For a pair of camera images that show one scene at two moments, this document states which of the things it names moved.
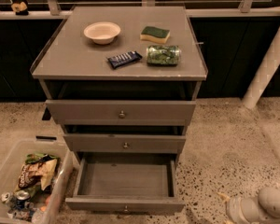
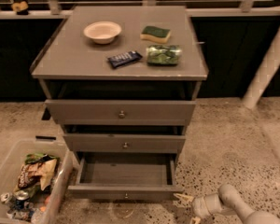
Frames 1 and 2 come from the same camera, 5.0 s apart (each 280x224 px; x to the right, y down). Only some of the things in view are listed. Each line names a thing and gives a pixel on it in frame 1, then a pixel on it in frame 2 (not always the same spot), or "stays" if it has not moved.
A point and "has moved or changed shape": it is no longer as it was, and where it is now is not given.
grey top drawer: [121, 112] stays
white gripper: [234, 208] to [198, 207]
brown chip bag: [36, 174] stays
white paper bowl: [102, 33] stays
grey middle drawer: [121, 143] stays
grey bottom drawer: [125, 182] has moved or changed shape
